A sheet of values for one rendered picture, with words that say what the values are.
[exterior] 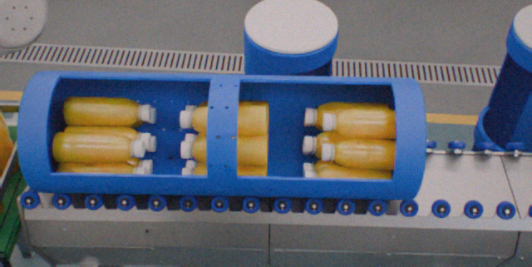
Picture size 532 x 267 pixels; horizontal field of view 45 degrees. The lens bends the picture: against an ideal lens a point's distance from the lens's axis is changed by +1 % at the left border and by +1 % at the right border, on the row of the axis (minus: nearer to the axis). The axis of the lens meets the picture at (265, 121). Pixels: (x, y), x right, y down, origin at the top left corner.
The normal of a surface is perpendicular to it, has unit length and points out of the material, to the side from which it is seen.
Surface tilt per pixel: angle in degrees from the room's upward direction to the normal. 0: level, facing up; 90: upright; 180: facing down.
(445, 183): 0
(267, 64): 90
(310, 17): 0
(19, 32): 80
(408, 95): 2
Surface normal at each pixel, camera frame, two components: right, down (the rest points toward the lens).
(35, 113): 0.00, -0.29
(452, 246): -0.02, 0.44
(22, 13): 0.72, 0.37
